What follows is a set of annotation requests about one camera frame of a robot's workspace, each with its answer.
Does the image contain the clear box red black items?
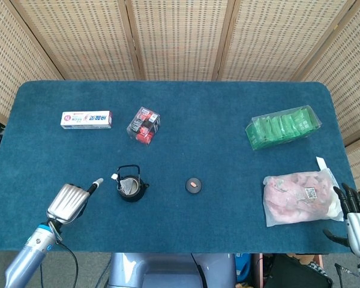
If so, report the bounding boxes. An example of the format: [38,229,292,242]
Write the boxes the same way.
[126,106,161,147]

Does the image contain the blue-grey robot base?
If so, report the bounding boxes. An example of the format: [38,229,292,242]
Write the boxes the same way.
[107,253,238,288]

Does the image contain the small black round lid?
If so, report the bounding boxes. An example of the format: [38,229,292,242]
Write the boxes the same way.
[185,177,204,195]

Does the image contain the tea bag with string tag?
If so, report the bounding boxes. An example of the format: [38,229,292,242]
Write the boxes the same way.
[110,172,136,195]

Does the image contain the pink food in plastic bag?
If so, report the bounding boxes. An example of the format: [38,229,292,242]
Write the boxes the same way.
[263,167,344,227]

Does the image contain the green packets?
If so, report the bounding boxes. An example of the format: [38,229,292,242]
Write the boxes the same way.
[245,104,322,151]

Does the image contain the blue carpet table cover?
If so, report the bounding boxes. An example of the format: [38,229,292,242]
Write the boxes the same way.
[0,80,360,254]

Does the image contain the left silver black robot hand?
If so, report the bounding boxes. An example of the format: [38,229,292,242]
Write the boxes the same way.
[46,178,104,226]

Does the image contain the white pink toothpaste box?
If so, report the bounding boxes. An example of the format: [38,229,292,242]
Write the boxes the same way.
[60,110,113,130]

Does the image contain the black teapot with handle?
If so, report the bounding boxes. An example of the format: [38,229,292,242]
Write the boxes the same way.
[116,164,150,203]

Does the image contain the woven wooden folding screen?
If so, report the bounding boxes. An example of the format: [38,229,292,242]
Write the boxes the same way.
[0,0,360,217]

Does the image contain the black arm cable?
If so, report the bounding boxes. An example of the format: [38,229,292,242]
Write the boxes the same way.
[56,241,79,288]

